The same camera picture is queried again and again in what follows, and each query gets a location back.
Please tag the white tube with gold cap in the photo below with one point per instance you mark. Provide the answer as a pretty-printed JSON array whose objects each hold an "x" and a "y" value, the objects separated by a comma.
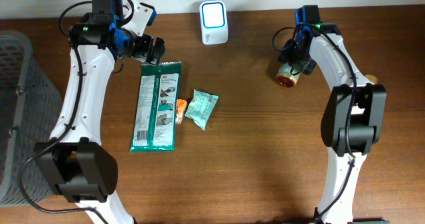
[{"x": 373, "y": 79}]

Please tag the green lid glass jar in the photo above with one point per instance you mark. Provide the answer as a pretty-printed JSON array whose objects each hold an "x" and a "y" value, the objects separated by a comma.
[{"x": 284, "y": 76}]

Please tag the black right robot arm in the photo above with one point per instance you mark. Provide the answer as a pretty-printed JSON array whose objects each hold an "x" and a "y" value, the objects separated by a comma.
[{"x": 353, "y": 117}]

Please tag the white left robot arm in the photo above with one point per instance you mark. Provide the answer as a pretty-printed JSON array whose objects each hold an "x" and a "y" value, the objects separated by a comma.
[{"x": 73, "y": 162}]

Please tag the grey plastic mesh basket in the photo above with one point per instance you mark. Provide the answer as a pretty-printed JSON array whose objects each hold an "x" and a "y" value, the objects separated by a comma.
[{"x": 30, "y": 106}]

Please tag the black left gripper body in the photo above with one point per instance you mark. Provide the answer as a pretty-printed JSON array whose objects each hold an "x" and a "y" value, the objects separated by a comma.
[{"x": 139, "y": 46}]

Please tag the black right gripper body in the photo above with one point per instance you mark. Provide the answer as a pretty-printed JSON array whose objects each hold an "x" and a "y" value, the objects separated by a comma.
[{"x": 299, "y": 56}]

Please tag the green white 3M package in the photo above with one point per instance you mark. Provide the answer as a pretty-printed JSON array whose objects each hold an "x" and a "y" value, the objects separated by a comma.
[{"x": 155, "y": 117}]

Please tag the orange small packet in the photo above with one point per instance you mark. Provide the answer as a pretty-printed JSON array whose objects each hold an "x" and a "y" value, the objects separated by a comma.
[{"x": 181, "y": 107}]

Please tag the teal snack packet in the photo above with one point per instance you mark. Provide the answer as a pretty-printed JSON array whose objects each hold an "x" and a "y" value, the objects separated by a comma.
[{"x": 201, "y": 107}]

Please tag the white barcode scanner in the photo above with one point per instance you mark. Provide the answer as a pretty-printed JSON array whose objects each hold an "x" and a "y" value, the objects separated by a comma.
[{"x": 214, "y": 24}]

